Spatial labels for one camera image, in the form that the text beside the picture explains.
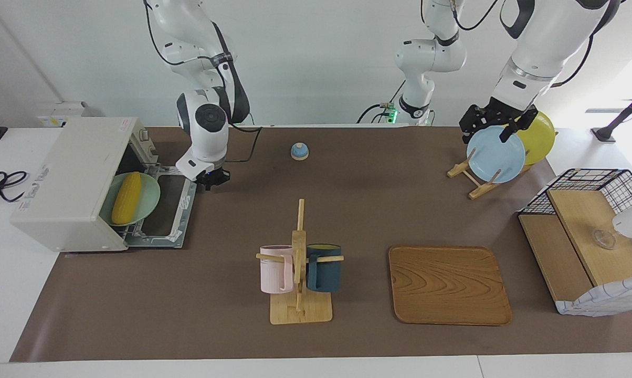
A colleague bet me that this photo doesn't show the brown table mat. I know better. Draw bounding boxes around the brown table mat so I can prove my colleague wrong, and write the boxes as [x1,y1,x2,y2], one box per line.
[9,126,632,363]

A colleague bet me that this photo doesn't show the white checked cloth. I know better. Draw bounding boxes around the white checked cloth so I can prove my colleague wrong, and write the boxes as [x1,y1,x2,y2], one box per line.
[555,277,632,317]

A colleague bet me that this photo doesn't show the yellow corn cob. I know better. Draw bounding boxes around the yellow corn cob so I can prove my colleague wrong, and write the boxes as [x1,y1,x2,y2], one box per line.
[111,172,142,225]

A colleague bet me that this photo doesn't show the pink mug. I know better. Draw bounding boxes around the pink mug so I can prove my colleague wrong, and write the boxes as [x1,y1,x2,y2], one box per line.
[259,245,294,294]

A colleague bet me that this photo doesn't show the wooden mug rack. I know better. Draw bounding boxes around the wooden mug rack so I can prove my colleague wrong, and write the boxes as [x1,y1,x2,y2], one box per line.
[256,198,344,325]

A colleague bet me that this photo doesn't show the wooden shelf with wire basket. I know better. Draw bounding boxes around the wooden shelf with wire basket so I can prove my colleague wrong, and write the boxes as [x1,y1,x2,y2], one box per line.
[518,168,632,317]

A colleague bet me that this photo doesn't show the oven glass door with handle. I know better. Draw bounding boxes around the oven glass door with handle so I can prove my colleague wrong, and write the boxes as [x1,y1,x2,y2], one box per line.
[124,165,197,249]

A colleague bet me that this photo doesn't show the white power box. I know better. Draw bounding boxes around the white power box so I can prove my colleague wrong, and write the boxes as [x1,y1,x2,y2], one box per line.
[35,101,93,128]

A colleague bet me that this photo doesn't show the wooden plate rack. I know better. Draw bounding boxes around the wooden plate rack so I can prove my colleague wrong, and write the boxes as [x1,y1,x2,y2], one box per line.
[447,148,534,200]

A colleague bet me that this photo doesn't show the small clear glass dish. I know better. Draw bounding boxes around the small clear glass dish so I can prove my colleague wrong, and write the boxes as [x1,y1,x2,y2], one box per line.
[592,229,617,250]

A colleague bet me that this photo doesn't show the black coiled cable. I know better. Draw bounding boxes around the black coiled cable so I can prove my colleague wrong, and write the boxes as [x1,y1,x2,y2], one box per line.
[0,171,29,205]

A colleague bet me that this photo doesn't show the light blue plate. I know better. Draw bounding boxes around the light blue plate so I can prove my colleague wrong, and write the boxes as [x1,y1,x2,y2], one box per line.
[466,126,526,184]

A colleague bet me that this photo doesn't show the yellow plate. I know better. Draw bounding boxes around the yellow plate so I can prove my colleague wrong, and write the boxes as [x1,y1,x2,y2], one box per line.
[515,110,556,166]

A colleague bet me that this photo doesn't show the wooden serving tray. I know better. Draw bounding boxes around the wooden serving tray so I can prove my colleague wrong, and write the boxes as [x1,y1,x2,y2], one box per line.
[388,245,512,327]

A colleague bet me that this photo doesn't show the cream toaster oven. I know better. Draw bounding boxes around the cream toaster oven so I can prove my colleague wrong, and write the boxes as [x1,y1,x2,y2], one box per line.
[10,117,162,253]

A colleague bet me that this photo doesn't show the dark blue mug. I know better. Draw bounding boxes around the dark blue mug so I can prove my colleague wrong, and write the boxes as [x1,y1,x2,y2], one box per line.
[306,244,342,293]

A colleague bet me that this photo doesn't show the light green plate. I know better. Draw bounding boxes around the light green plate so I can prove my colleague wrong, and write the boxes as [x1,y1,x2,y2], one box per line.
[100,172,161,227]

